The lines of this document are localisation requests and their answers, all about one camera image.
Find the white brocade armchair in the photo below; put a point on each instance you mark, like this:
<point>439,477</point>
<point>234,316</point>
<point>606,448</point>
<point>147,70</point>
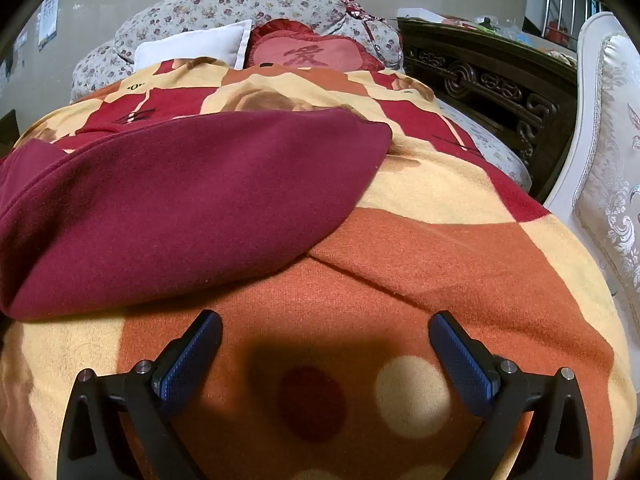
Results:
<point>615,160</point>

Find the printed fleece blanket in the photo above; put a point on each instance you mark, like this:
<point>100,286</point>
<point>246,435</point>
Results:
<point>425,270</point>

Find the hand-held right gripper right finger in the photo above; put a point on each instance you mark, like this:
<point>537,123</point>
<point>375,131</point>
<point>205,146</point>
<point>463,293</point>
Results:
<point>460,360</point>

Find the maroon fleece garment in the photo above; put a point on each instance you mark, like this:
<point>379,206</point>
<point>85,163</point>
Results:
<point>175,200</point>

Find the floral sofa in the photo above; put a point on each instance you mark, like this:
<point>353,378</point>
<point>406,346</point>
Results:
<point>210,7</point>

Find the red decorative knot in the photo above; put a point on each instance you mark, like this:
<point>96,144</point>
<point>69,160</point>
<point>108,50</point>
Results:
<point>354,6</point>

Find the wall calendar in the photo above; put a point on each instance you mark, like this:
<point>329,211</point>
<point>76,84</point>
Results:
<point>49,20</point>

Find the red heart-shaped cushion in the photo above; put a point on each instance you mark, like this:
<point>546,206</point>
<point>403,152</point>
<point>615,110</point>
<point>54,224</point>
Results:
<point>310,55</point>

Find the dark carved wooden cabinet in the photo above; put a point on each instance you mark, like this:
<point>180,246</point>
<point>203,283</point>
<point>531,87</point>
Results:
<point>475,80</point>

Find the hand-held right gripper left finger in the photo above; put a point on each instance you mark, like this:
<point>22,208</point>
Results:
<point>190,360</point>

